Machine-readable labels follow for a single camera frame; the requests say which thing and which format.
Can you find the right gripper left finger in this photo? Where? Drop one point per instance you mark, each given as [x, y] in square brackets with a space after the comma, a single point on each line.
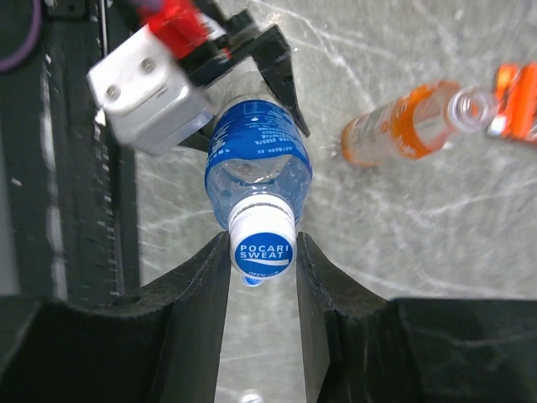
[162, 344]

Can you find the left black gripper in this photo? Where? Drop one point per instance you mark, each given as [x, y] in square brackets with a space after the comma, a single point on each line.
[231, 41]

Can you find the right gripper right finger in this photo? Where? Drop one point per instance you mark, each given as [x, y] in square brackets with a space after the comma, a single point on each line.
[359, 347]

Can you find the blue Pocari bottle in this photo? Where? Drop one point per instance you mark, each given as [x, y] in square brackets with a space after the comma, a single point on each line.
[255, 148]

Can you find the blue bottle cap front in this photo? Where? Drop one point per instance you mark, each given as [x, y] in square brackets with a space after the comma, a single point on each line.
[262, 236]

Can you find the blue bottle cap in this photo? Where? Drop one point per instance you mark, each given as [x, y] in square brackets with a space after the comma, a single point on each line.
[262, 236]
[250, 282]

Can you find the white bottle cap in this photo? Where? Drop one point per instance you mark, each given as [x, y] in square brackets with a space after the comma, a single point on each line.
[251, 396]

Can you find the blue bottle cap middle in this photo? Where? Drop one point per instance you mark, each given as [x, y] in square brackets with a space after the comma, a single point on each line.
[250, 282]

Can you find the orange drink bottle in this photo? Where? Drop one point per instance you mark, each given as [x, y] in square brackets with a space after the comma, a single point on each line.
[417, 124]

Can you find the orange snack box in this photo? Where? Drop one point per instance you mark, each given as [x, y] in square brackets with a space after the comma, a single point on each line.
[515, 90]

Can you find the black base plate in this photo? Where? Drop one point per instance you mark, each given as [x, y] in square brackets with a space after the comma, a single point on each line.
[68, 191]

